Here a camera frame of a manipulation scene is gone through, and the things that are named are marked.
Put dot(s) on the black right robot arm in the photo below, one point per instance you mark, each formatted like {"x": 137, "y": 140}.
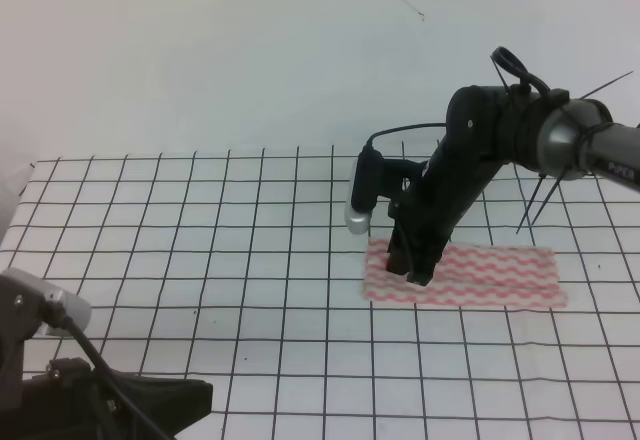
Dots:
{"x": 544, "y": 130}

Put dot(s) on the grey left camera bracket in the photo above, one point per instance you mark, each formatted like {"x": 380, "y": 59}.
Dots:
{"x": 22, "y": 306}

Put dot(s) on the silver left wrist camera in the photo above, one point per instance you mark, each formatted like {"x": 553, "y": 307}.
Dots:
{"x": 67, "y": 304}

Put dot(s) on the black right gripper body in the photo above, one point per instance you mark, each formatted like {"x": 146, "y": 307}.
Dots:
{"x": 436, "y": 202}

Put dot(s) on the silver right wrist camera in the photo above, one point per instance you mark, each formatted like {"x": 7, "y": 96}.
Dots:
{"x": 364, "y": 187}

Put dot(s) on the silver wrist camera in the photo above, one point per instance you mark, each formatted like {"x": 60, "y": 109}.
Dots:
{"x": 364, "y": 187}
{"x": 67, "y": 304}

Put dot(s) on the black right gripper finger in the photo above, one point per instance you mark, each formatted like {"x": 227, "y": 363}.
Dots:
{"x": 422, "y": 263}
{"x": 399, "y": 256}

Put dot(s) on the pink wavy striped towel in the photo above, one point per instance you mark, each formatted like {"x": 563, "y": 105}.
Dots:
{"x": 471, "y": 276}

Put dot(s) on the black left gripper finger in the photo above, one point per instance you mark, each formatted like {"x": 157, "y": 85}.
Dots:
{"x": 156, "y": 408}

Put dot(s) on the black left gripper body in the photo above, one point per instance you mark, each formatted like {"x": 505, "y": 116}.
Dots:
{"x": 67, "y": 402}

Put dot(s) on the white black-grid tablecloth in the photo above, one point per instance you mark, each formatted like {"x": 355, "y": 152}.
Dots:
{"x": 237, "y": 269}

